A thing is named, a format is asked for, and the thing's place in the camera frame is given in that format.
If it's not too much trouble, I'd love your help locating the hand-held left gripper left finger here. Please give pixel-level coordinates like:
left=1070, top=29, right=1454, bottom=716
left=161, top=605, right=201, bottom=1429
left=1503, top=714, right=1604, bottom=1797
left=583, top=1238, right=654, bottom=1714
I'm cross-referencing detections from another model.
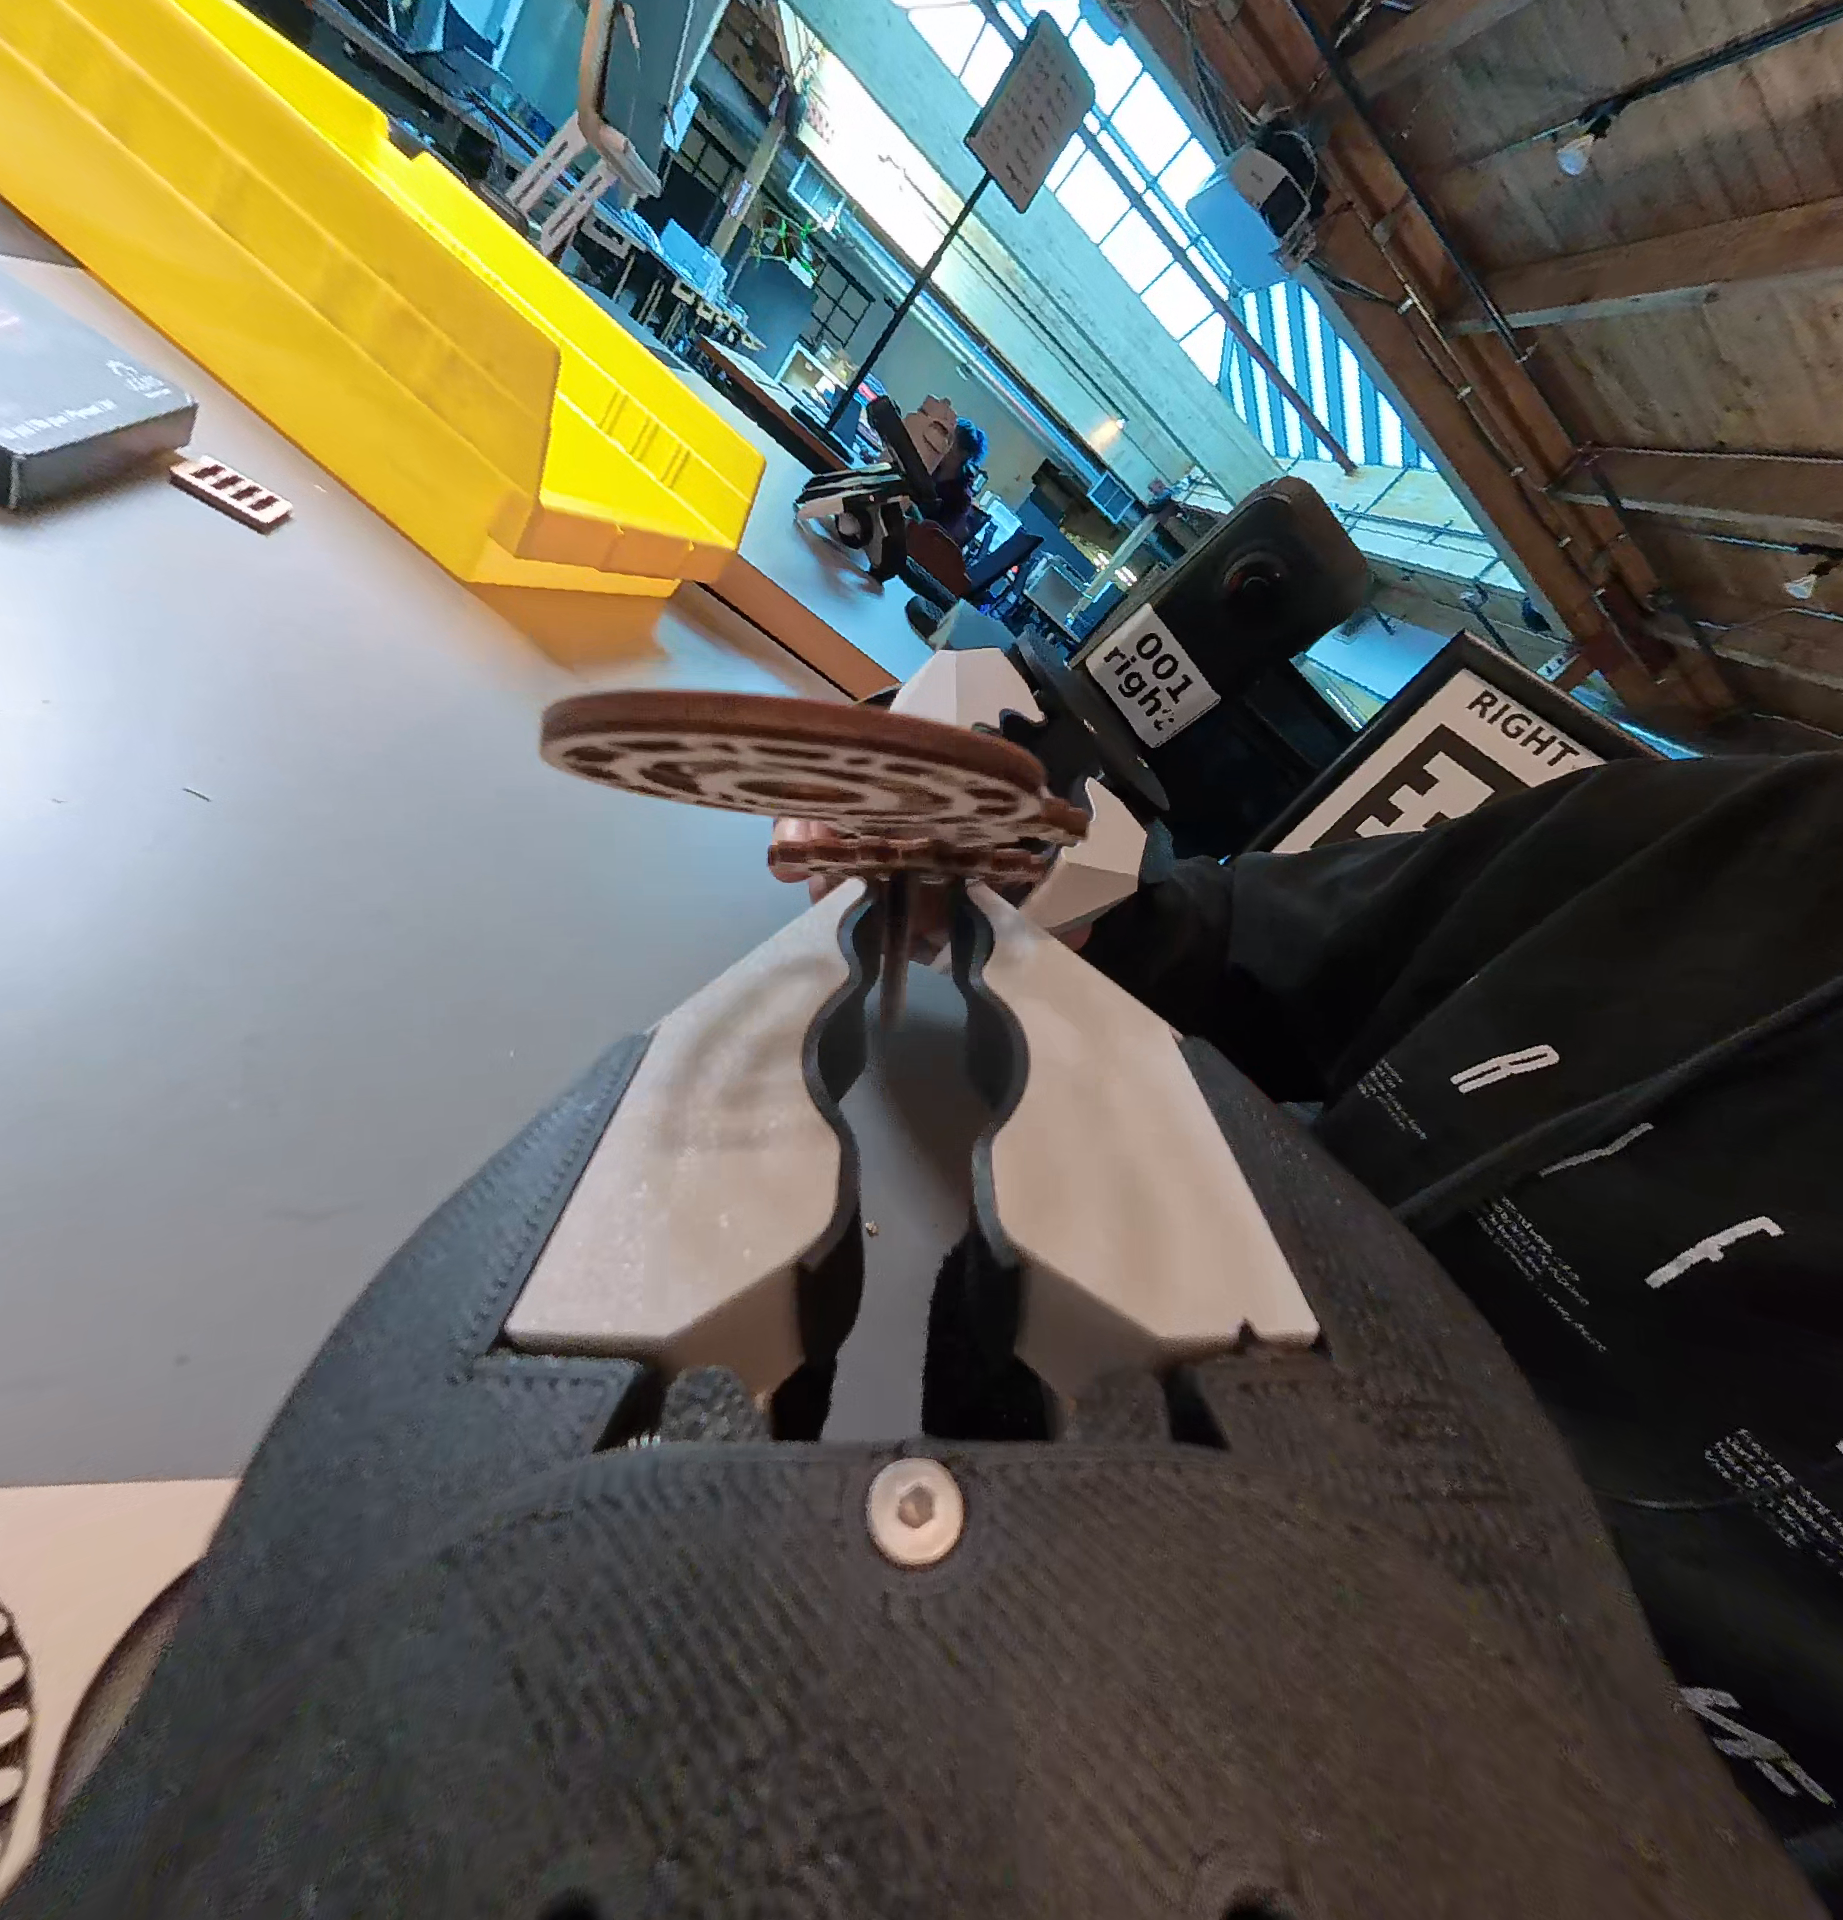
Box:
left=504, top=890, right=884, bottom=1419

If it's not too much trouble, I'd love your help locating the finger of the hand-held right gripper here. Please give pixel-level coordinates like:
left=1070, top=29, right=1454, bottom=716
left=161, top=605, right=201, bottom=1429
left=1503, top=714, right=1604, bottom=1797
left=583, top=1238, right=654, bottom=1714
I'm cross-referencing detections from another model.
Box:
left=1018, top=794, right=1174, bottom=954
left=888, top=643, right=1031, bottom=739

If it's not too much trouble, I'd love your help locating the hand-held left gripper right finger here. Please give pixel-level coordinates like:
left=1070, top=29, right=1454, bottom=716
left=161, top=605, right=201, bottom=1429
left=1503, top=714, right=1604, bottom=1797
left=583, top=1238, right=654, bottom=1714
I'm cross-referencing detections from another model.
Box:
left=952, top=884, right=1323, bottom=1411

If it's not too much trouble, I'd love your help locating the large ornate wooden disc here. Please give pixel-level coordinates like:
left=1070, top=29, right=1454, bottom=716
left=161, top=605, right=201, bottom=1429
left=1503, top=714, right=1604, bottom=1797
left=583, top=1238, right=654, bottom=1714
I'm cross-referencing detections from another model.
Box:
left=540, top=690, right=1055, bottom=842

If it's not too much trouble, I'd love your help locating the person's right forearm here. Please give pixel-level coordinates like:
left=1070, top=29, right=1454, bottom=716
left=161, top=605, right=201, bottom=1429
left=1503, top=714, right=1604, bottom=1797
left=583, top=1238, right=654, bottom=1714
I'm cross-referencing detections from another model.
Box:
left=1078, top=749, right=1843, bottom=1103

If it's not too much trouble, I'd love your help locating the person's black hoodie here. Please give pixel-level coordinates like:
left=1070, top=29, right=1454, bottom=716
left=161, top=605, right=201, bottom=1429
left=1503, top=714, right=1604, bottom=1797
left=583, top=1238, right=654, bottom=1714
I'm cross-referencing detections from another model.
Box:
left=1312, top=959, right=1843, bottom=1861

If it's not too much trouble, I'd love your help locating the calibration board on pole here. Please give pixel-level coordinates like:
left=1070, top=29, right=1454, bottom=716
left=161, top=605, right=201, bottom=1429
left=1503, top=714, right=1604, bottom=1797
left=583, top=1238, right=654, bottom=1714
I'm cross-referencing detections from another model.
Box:
left=826, top=13, right=1098, bottom=428

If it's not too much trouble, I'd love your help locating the white laptop stand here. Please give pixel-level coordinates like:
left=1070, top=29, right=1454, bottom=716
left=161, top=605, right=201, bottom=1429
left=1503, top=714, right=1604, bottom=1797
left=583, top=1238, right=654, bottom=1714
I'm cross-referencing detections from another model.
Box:
left=504, top=90, right=668, bottom=258

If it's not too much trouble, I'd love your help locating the wooden puzzle sheet with gears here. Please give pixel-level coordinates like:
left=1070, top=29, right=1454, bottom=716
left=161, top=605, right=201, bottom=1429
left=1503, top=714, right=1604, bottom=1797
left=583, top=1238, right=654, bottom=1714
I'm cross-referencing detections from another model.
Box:
left=0, top=1475, right=236, bottom=1920

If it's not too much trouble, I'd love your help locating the yellow plastic bin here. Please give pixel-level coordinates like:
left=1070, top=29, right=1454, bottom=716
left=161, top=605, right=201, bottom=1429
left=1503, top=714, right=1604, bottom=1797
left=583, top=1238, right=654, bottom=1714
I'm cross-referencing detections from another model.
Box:
left=0, top=0, right=768, bottom=600

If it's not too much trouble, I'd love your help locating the small slotted wooden piece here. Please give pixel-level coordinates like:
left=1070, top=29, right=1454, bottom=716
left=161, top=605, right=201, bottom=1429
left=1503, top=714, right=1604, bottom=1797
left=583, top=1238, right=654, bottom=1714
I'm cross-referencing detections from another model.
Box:
left=166, top=454, right=294, bottom=530

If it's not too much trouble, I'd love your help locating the black puzzle box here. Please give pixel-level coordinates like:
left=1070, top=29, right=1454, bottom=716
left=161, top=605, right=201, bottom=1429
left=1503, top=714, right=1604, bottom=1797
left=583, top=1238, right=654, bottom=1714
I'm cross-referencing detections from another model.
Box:
left=0, top=244, right=199, bottom=514

